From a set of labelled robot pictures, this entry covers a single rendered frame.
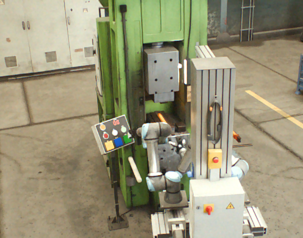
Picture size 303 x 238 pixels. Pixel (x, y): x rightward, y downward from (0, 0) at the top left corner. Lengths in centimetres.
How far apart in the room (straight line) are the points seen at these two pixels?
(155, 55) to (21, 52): 551
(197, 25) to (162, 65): 52
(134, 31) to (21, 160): 279
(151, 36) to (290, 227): 237
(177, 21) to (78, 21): 525
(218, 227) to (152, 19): 204
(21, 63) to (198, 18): 566
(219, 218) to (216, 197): 18
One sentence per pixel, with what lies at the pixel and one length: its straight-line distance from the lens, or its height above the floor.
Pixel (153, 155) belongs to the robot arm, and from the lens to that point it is 346.
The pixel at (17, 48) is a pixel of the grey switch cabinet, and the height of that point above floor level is 63.
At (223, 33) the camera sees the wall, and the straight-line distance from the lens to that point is 1118.
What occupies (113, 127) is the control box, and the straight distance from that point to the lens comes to 413.
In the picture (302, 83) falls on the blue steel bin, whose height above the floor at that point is 22.
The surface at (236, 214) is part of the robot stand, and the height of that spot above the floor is 107.
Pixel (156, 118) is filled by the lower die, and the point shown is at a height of 99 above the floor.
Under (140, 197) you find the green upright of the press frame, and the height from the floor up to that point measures 12.
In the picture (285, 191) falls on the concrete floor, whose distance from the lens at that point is 534.
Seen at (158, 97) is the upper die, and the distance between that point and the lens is 425.
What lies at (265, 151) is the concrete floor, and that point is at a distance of 612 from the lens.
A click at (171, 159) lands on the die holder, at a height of 65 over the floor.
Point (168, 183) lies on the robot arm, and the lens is 349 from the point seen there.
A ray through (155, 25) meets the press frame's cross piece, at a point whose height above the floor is 199.
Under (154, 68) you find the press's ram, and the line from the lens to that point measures 414.
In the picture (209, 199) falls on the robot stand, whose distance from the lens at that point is 297.
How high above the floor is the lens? 289
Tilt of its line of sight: 24 degrees down
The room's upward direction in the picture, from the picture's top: 2 degrees counter-clockwise
